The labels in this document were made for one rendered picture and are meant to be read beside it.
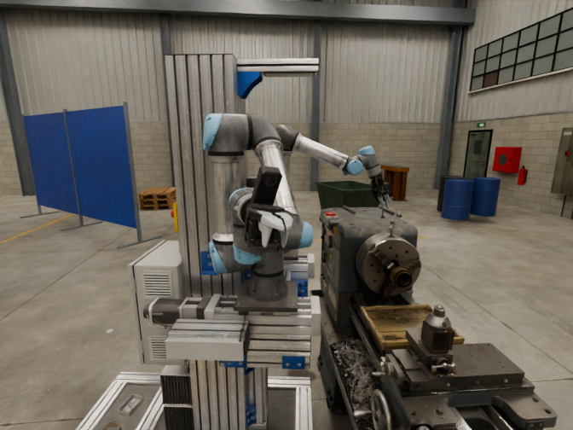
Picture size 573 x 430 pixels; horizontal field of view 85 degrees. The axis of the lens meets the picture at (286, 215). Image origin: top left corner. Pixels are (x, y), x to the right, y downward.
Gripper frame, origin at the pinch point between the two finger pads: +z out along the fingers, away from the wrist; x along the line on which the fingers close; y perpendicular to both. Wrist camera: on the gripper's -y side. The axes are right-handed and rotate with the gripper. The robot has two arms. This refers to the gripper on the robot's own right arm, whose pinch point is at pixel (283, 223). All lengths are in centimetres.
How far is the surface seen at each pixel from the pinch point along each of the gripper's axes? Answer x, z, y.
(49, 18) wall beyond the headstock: 402, -1204, -331
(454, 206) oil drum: -584, -487, 41
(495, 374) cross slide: -86, -12, 49
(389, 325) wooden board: -81, -59, 58
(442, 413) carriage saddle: -63, -10, 58
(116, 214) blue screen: 109, -585, 131
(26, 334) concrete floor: 133, -271, 179
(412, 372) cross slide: -62, -23, 53
